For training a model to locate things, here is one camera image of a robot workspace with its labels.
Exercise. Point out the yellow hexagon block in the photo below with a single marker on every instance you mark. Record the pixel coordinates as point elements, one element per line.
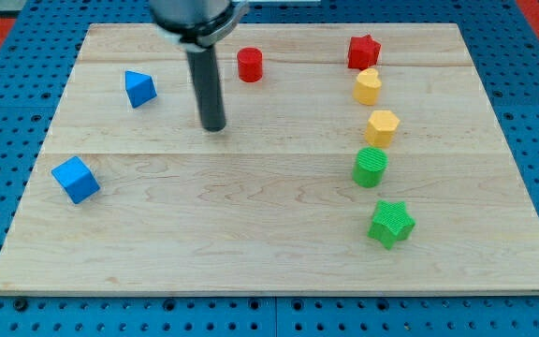
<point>381,128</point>

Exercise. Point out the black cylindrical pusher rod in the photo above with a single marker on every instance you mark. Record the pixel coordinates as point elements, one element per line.
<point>208,90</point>

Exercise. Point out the green star block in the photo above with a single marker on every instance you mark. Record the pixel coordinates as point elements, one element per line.
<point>390,223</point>

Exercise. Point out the yellow heart block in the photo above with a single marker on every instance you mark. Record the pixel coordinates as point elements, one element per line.
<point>367,87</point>

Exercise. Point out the blue cube block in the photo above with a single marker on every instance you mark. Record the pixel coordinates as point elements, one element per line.
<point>76,179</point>

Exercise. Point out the green cylinder block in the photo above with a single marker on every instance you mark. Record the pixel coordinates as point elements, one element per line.
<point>370,166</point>

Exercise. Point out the red star block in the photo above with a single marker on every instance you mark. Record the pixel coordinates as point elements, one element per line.
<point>363,52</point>

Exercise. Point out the red cylinder block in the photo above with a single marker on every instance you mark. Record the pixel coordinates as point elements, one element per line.
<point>250,64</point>

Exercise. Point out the grey robot arm end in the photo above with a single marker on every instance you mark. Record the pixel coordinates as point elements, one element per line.
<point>196,25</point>

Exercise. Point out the blue triangular prism block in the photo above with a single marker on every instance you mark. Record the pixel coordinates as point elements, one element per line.
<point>139,88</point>

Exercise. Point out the light wooden board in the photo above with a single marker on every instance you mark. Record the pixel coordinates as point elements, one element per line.
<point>268,206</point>

